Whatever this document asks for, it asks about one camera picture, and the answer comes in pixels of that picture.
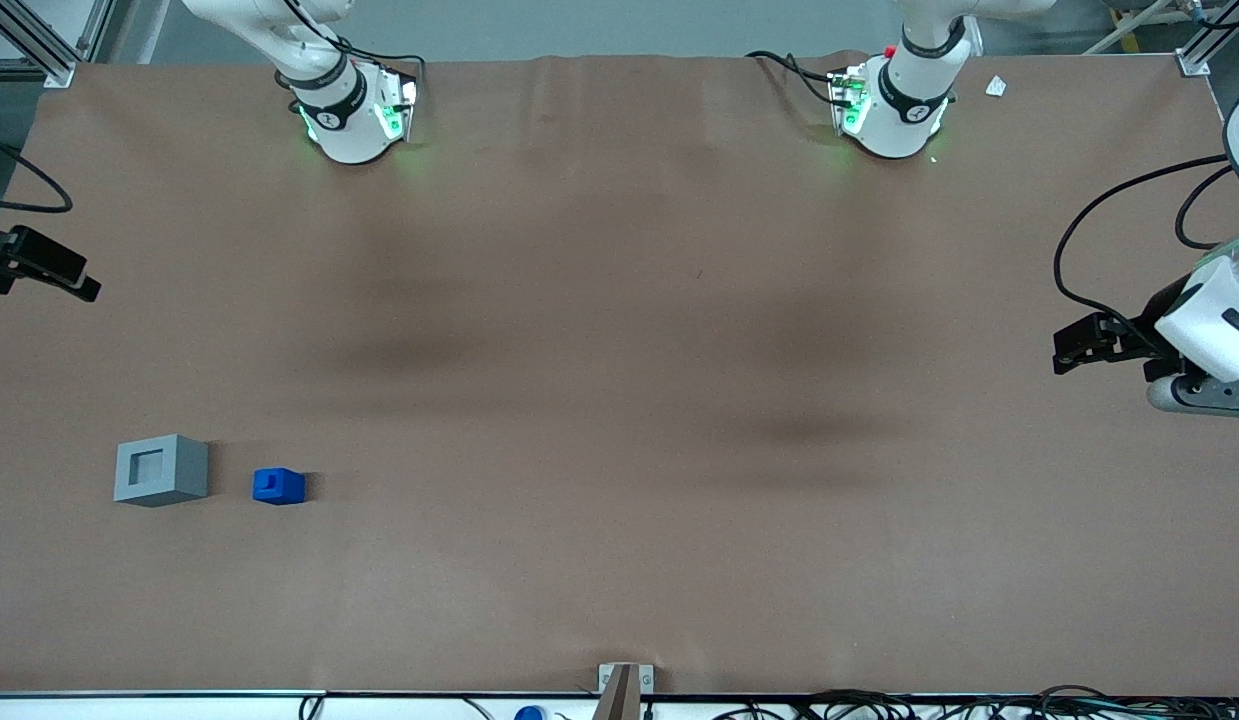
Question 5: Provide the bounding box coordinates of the long black left wrist cable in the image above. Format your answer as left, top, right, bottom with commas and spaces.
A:
1053, 154, 1232, 336

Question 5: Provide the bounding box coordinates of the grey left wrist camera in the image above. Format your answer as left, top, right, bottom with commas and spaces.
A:
1146, 372, 1239, 419

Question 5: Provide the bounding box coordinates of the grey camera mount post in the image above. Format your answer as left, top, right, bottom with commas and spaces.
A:
591, 662, 656, 720

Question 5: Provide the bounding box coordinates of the blue plastic part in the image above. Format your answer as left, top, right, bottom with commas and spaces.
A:
252, 466, 308, 506

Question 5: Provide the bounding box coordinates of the black left arm base cable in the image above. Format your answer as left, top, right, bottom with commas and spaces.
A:
745, 49, 842, 107

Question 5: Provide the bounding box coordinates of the brown table cover sheet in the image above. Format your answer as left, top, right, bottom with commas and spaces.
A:
0, 50, 1239, 697

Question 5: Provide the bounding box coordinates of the short black left wrist cable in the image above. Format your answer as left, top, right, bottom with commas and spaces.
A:
1175, 163, 1236, 251

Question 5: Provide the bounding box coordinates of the black cable bundle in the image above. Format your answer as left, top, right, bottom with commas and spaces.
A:
707, 684, 1239, 720

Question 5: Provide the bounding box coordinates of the gray square base block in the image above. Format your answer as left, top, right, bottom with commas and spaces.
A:
113, 433, 211, 508

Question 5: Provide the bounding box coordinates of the aluminium frame profile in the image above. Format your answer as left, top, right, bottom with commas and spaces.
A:
1175, 0, 1239, 78
0, 0, 117, 90

